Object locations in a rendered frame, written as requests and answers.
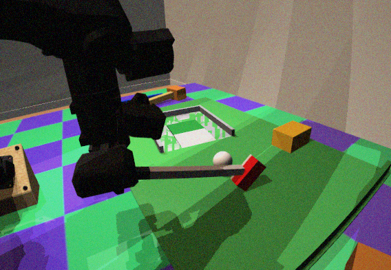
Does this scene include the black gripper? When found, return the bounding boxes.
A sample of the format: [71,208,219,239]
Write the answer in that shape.
[70,86,138,198]

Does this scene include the red putter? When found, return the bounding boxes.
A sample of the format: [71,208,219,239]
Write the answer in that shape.
[136,154,266,191]

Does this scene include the white golf ball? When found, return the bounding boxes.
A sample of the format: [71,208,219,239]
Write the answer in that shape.
[213,152,233,165]

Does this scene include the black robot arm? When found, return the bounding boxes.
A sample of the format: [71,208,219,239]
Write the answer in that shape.
[0,0,175,145]

